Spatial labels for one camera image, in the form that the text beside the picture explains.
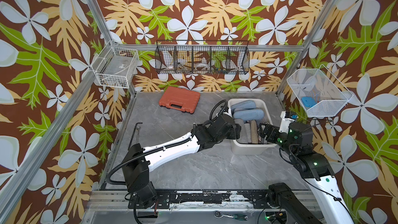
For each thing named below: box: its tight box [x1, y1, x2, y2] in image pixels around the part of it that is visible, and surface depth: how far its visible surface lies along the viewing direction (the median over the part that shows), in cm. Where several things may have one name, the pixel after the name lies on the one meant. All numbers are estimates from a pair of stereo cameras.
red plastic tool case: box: [158, 86, 201, 114], surface depth 112 cm
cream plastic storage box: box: [227, 98, 278, 156], surface depth 86 cm
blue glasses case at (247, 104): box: [230, 99, 257, 113], surface depth 93 cm
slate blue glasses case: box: [233, 108, 265, 121], surface depth 86 cm
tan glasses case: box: [250, 119, 259, 144], surface depth 82 cm
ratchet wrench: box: [214, 210, 249, 221], surface depth 71 cm
